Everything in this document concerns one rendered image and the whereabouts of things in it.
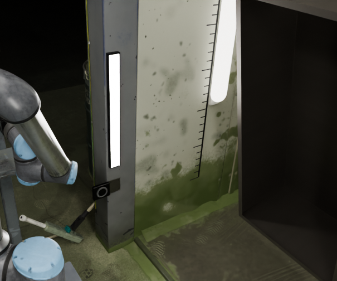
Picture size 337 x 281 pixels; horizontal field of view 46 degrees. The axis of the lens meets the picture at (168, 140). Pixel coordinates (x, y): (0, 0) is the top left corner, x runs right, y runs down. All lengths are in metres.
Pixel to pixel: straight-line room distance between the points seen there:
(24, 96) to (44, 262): 0.52
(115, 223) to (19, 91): 1.48
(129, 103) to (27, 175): 0.69
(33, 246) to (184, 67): 1.24
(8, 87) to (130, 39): 0.94
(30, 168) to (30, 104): 0.52
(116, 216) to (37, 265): 1.14
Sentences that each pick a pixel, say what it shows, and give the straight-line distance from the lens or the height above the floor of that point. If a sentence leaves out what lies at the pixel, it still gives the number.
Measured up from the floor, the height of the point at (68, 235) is 0.12.
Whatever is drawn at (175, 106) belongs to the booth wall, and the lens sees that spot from 2.23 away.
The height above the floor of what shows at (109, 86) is 1.12.
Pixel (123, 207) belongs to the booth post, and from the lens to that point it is 2.40.
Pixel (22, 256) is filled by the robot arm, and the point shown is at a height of 0.91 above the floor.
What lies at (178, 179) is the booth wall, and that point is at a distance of 2.54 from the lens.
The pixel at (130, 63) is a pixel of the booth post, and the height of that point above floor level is 1.21.
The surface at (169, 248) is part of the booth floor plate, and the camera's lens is 2.57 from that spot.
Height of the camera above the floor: 1.88
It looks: 31 degrees down
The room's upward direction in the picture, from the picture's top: 4 degrees clockwise
